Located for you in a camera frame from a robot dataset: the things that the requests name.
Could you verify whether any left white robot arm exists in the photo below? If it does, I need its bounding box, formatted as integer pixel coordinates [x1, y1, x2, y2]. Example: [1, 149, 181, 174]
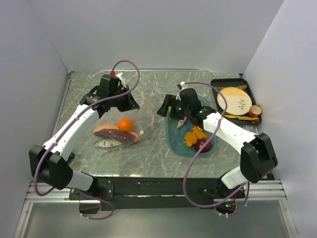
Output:
[29, 72, 139, 199]

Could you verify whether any aluminium rail frame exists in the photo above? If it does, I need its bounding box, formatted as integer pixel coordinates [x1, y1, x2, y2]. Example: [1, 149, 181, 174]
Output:
[15, 180, 299, 238]

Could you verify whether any wooden fork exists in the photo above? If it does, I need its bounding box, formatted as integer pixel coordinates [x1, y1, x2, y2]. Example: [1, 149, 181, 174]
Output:
[216, 84, 248, 90]

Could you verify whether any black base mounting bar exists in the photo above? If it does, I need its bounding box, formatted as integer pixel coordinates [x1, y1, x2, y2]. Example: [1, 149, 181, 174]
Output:
[37, 176, 275, 212]

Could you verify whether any purple eggplant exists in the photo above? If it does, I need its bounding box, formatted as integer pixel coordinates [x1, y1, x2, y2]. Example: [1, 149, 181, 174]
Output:
[176, 117, 187, 129]

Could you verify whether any teal transparent food tray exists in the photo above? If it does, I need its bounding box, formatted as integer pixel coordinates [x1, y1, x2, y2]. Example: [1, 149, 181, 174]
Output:
[165, 96, 217, 157]

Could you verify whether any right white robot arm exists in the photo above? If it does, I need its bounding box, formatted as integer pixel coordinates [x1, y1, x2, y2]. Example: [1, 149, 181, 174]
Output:
[157, 88, 278, 197]

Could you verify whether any orange tangerine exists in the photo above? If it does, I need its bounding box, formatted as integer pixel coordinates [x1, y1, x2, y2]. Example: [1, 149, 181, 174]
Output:
[117, 118, 134, 131]

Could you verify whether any cream and orange plate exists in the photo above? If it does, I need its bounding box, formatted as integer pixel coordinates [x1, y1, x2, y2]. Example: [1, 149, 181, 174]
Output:
[216, 87, 252, 116]

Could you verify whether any small brown ceramic cup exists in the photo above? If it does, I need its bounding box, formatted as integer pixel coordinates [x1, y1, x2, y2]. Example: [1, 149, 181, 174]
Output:
[248, 105, 262, 118]

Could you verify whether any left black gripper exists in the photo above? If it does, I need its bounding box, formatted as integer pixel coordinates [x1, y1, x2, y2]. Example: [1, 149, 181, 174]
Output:
[109, 85, 140, 112]

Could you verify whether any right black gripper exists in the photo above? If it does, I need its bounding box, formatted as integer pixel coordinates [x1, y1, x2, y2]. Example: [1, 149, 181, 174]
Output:
[157, 94, 191, 120]

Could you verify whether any grey toy fish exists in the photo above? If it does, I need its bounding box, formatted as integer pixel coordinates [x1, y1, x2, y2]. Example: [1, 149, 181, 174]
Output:
[94, 138, 122, 148]

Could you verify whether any sliced ham piece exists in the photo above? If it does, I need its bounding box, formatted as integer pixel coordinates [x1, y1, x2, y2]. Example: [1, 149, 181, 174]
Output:
[93, 124, 140, 143]

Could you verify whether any wooden spoon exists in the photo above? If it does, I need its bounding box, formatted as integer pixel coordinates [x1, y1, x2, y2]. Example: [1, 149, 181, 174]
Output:
[223, 113, 246, 118]

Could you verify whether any clear zip top bag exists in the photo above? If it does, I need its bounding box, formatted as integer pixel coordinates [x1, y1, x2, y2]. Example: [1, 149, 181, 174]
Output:
[93, 97, 155, 149]

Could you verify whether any red apple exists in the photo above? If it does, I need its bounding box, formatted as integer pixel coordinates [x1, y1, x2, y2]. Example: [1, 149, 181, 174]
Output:
[194, 138, 212, 153]

